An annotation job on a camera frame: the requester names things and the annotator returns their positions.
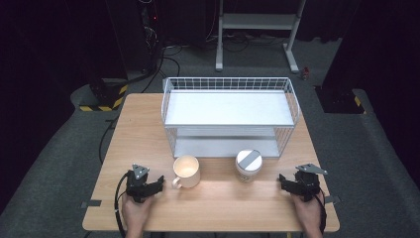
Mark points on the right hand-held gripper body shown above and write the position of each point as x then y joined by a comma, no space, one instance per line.
308,185

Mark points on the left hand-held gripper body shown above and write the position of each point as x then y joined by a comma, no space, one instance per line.
138,185

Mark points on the cream mug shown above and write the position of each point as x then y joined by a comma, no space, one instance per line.
186,172

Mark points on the person's right hand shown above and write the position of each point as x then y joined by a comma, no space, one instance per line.
308,214

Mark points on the person's left hand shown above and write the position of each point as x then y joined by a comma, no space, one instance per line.
135,214

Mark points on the grey tape strip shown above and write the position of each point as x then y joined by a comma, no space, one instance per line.
91,204
332,199

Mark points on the black yellow striped base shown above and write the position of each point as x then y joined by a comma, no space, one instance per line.
340,100
109,95

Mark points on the small red object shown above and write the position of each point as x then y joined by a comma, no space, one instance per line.
306,73

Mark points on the black equipment tower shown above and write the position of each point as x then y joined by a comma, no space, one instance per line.
150,33

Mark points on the white metal stand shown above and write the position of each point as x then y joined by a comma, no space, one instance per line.
257,21

